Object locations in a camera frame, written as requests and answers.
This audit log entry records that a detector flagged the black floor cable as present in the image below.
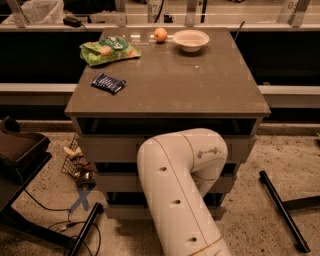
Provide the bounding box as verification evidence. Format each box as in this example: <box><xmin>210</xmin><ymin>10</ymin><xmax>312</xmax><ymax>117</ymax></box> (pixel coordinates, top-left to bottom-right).
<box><xmin>23</xmin><ymin>188</ymin><xmax>102</xmax><ymax>256</ymax></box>

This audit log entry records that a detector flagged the black stand left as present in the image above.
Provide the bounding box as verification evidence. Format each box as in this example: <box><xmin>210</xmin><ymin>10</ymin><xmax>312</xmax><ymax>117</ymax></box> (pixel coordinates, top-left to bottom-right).
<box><xmin>0</xmin><ymin>117</ymin><xmax>103</xmax><ymax>256</ymax></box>

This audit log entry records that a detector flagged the green snack bag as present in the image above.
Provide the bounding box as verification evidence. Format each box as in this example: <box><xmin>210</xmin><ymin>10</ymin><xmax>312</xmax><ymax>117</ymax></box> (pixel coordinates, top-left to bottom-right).
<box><xmin>79</xmin><ymin>35</ymin><xmax>141</xmax><ymax>67</ymax></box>

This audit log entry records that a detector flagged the black stand leg right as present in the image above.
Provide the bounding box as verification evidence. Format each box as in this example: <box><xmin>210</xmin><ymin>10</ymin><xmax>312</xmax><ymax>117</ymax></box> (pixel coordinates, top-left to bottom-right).
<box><xmin>259</xmin><ymin>170</ymin><xmax>320</xmax><ymax>253</ymax></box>

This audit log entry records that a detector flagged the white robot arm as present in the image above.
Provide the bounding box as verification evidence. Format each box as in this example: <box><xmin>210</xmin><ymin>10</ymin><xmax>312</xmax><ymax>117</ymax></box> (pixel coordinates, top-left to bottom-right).
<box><xmin>137</xmin><ymin>128</ymin><xmax>232</xmax><ymax>256</ymax></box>

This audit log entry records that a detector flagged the orange fruit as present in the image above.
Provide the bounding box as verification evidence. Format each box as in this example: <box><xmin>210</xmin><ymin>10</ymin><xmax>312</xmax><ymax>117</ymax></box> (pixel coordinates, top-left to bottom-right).
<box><xmin>154</xmin><ymin>28</ymin><xmax>167</xmax><ymax>43</ymax></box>

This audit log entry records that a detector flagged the white bowl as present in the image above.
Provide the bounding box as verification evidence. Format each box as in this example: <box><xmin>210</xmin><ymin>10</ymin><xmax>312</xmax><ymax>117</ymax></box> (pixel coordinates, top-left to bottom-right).
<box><xmin>173</xmin><ymin>30</ymin><xmax>210</xmax><ymax>53</ymax></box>

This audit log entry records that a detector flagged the grey drawer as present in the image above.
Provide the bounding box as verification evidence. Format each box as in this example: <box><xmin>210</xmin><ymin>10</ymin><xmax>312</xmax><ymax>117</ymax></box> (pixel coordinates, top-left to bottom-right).
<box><xmin>104</xmin><ymin>204</ymin><xmax>226</xmax><ymax>220</ymax></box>
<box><xmin>77</xmin><ymin>135</ymin><xmax>257</xmax><ymax>163</ymax></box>
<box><xmin>93</xmin><ymin>173</ymin><xmax>235</xmax><ymax>193</ymax></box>

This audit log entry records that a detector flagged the black power adapter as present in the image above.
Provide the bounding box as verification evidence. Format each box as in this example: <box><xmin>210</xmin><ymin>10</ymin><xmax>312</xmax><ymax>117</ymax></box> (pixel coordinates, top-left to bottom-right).
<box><xmin>63</xmin><ymin>17</ymin><xmax>81</xmax><ymax>28</ymax></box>

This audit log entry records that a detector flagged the grey drawer cabinet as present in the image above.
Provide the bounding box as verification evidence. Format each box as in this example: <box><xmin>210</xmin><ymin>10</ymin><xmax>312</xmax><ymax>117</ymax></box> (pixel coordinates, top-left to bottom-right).
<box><xmin>65</xmin><ymin>27</ymin><xmax>270</xmax><ymax>207</ymax></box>

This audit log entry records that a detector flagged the white plastic bag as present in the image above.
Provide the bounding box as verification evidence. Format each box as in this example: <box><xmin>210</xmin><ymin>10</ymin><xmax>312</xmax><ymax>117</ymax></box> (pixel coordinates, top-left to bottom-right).
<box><xmin>2</xmin><ymin>0</ymin><xmax>67</xmax><ymax>25</ymax></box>

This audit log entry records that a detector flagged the blue tape cross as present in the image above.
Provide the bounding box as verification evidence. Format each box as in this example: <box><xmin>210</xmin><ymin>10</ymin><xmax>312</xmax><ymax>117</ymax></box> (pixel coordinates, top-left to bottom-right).
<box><xmin>70</xmin><ymin>186</ymin><xmax>93</xmax><ymax>212</ymax></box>

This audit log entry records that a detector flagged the blue snack packet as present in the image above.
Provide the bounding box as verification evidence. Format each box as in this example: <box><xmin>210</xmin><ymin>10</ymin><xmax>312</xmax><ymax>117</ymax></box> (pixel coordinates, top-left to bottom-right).
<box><xmin>91</xmin><ymin>73</ymin><xmax>126</xmax><ymax>94</ymax></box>

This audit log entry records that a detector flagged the wire basket with items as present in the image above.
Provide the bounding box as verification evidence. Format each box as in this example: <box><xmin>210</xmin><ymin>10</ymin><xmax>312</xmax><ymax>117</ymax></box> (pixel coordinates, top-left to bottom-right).
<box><xmin>61</xmin><ymin>137</ymin><xmax>95</xmax><ymax>188</ymax></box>

